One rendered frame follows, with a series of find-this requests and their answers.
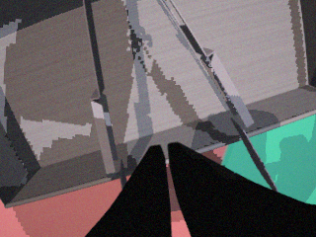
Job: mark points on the grey rectangular tray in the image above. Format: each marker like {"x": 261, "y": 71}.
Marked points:
{"x": 157, "y": 89}

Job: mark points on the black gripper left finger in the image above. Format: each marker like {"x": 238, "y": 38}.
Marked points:
{"x": 142, "y": 209}

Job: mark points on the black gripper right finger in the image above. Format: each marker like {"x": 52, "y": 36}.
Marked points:
{"x": 216, "y": 202}

